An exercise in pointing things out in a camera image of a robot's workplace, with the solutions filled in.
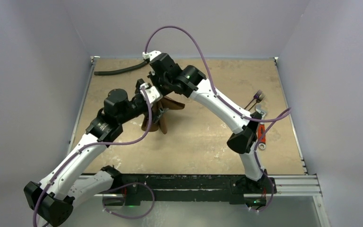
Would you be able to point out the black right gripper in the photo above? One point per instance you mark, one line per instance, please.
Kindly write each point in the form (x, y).
(161, 85)

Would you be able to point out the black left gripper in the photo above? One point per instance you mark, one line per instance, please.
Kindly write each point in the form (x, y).
(138, 95)

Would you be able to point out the brown fabric napkin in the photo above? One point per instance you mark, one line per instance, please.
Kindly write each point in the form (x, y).
(158, 113)

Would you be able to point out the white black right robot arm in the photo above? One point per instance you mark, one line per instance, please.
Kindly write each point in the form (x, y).
(195, 85)

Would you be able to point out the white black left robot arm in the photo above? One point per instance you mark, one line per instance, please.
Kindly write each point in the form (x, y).
(53, 198)

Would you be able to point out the black foam tube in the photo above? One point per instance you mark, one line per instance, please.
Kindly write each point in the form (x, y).
(121, 71)

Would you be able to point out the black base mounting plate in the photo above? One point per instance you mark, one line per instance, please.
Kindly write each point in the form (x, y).
(234, 189)

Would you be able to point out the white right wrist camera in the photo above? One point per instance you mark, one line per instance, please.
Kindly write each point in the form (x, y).
(149, 56)

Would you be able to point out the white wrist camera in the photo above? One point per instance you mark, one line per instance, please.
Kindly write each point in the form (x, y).
(148, 91)
(149, 56)

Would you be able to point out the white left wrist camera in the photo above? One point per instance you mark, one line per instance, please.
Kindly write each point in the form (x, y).
(148, 91)

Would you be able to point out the adjustable wrench red handle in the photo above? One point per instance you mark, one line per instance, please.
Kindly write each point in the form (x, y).
(261, 130)

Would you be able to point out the aluminium extrusion rail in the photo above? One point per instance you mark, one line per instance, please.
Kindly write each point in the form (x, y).
(286, 185)

